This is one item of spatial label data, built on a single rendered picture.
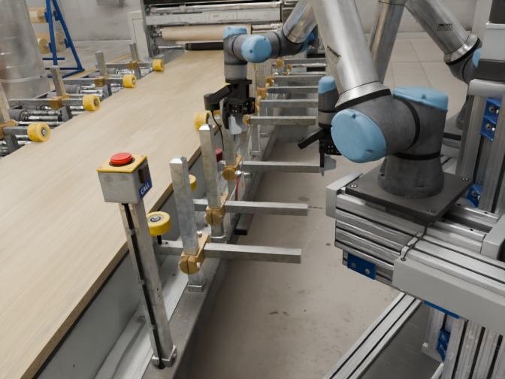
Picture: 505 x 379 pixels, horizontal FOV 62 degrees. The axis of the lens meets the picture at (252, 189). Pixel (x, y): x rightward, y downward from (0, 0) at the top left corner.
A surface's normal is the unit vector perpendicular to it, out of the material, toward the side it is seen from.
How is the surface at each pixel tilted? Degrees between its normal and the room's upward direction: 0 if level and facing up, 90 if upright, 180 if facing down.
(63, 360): 90
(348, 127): 97
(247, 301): 0
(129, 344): 0
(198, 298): 0
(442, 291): 90
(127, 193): 90
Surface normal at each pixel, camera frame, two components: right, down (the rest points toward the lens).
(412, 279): -0.69, 0.37
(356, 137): -0.82, 0.40
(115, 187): -0.18, 0.47
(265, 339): -0.06, -0.88
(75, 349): 0.98, 0.04
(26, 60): 0.76, 0.25
